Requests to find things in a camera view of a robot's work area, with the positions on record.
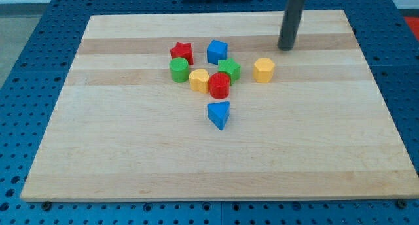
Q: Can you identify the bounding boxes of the yellow heart block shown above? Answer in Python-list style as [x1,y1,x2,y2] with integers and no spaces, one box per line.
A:
[189,69,210,94]

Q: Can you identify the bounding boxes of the wooden board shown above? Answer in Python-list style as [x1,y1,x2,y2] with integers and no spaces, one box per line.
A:
[21,10,418,202]

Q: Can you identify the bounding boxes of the red cylinder block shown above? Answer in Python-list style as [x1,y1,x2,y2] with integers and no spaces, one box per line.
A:
[209,73,230,99]

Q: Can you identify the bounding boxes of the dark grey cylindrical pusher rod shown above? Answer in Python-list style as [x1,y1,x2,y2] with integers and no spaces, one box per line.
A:
[278,0,306,51]

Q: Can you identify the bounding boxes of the red star block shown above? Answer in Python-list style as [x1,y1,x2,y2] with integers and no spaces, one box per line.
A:
[170,42,194,65]

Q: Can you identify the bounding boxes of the yellow hexagon block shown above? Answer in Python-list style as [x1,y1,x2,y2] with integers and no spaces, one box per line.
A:
[253,58,275,83]

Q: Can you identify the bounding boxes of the green star block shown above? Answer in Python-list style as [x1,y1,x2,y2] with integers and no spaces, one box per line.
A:
[218,58,241,86]

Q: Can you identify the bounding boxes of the blue cube block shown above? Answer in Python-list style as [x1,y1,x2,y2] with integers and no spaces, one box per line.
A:
[206,40,228,65]

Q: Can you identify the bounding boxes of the blue triangle block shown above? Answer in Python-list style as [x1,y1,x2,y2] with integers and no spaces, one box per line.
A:
[207,101,230,130]

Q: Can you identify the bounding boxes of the green cylinder block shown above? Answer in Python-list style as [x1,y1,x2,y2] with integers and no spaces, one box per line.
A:
[169,57,189,83]

